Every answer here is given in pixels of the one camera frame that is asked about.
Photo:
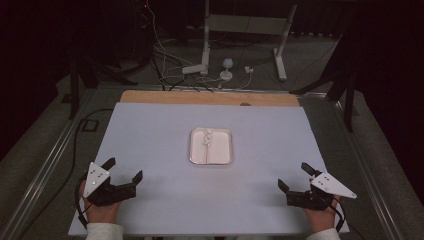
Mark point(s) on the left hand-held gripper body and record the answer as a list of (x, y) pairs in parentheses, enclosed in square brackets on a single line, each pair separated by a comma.
[(110, 193)]

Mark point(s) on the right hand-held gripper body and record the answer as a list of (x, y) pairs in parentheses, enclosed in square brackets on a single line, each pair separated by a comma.
[(313, 196)]

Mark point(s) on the metal tray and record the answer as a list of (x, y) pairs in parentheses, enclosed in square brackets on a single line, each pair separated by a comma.
[(220, 153)]

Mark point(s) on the thin wooden skewer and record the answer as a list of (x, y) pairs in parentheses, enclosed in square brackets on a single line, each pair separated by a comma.
[(206, 155)]

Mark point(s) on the white marshmallow piece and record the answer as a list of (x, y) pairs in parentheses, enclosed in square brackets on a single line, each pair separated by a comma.
[(208, 131), (207, 136), (206, 142)]

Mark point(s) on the person's left hand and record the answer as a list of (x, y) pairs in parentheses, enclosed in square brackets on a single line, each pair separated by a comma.
[(101, 211)]

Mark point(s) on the person's right hand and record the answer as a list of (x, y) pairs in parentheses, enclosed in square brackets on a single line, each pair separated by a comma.
[(320, 218)]

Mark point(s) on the black square floor plate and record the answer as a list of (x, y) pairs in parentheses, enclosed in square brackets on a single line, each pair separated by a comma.
[(89, 125)]

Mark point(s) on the pale blue table mat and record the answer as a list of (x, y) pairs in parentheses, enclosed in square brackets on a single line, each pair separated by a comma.
[(160, 140)]

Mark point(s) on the black tripod stand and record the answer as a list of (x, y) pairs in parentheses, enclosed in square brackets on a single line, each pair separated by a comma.
[(343, 80), (86, 73)]

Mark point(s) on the white plug adapter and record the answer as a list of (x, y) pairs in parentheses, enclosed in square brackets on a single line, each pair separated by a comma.
[(248, 69)]

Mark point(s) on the white power strip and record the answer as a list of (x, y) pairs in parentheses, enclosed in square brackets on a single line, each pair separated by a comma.
[(194, 69)]

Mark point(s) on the small white round lamp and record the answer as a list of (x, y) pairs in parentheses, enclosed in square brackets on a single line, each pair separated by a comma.
[(227, 68)]

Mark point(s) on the aluminium floor rail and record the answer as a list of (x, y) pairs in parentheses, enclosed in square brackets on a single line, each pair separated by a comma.
[(366, 173), (43, 170)]

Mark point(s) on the white metal stand frame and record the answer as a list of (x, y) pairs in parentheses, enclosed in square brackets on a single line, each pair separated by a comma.
[(246, 24)]

